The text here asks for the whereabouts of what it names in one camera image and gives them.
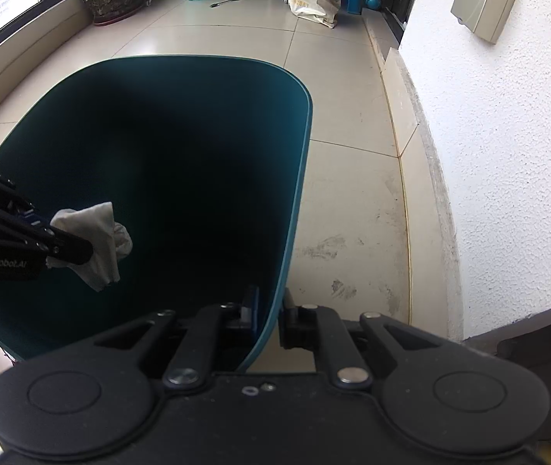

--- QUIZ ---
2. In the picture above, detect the beige wall paper dispenser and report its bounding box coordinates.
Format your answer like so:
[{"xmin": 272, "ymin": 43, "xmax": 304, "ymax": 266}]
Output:
[{"xmin": 451, "ymin": 0, "xmax": 521, "ymax": 45}]

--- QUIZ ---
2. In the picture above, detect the white tissue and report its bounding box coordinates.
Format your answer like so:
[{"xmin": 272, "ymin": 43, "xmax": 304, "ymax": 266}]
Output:
[{"xmin": 45, "ymin": 202, "xmax": 133, "ymax": 293}]

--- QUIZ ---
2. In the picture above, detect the teal plastic bin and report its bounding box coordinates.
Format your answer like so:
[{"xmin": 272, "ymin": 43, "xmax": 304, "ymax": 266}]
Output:
[{"xmin": 0, "ymin": 55, "xmax": 315, "ymax": 374}]

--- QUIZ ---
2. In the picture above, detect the white shopping bag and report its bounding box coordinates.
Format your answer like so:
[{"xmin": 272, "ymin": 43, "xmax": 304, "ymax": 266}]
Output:
[{"xmin": 268, "ymin": 0, "xmax": 342, "ymax": 30}]

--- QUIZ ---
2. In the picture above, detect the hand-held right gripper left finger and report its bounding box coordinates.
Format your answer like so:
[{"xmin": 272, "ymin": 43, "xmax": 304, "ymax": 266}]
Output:
[{"xmin": 94, "ymin": 286, "xmax": 261, "ymax": 391}]

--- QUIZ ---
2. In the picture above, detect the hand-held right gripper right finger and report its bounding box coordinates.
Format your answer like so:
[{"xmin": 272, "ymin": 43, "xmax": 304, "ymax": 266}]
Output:
[{"xmin": 276, "ymin": 289, "xmax": 449, "ymax": 391}]

